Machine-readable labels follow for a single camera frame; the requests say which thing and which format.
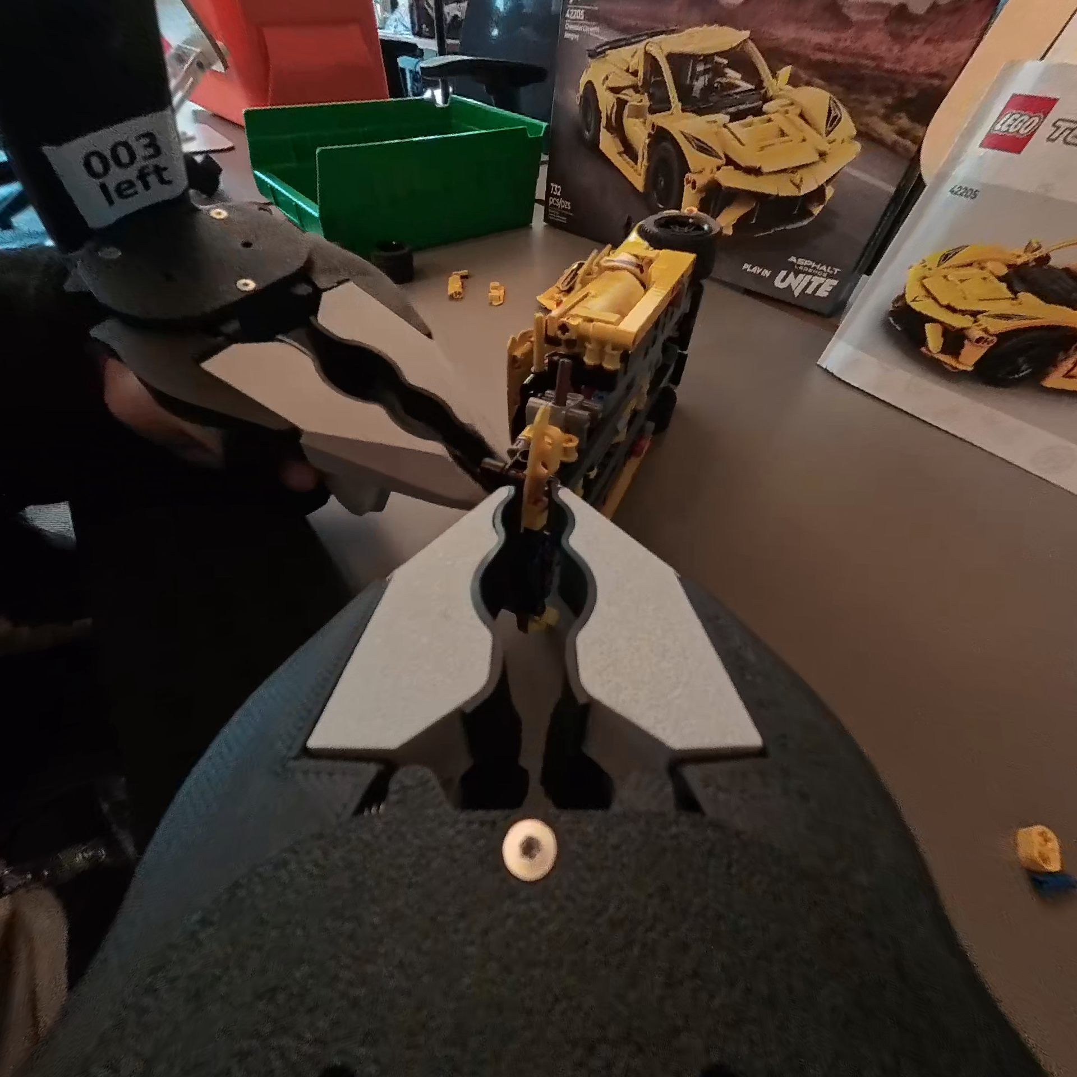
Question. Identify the desk lamp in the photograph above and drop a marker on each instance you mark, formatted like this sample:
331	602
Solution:
202	80

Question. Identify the toy car set box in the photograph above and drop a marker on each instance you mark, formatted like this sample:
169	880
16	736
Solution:
841	67

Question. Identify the yellow round brick piece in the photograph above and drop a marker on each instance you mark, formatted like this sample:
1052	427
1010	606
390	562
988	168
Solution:
1039	846

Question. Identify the yellow toy brick car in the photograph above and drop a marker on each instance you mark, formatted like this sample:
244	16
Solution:
623	320

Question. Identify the red plastic carry case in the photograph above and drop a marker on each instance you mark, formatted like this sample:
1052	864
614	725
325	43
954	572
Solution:
320	59

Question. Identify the green plastic bin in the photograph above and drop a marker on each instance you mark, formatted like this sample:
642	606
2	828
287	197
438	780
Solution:
404	185

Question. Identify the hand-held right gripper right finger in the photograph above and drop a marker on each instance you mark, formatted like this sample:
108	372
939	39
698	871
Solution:
665	673

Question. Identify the person's left hand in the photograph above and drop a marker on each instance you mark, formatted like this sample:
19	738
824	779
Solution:
156	412

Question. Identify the black office chair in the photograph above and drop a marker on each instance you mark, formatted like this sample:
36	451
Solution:
505	34

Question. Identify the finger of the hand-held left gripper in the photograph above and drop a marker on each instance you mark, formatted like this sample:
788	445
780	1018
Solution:
336	429
395	345

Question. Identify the loose black toy wheel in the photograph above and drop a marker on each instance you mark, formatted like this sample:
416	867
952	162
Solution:
394	261

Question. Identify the tan cardboard box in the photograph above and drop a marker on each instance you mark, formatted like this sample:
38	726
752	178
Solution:
968	101

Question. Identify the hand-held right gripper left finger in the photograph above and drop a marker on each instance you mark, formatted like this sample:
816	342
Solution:
404	665

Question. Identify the person's left forearm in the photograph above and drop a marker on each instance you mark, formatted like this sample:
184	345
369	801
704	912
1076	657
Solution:
50	379

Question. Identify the toy car instruction booklet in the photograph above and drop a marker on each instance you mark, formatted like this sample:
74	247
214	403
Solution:
968	252

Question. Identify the small black brick assembly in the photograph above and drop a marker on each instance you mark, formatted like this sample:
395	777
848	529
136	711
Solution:
538	471

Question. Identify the small black object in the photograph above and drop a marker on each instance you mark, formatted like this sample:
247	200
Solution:
204	172

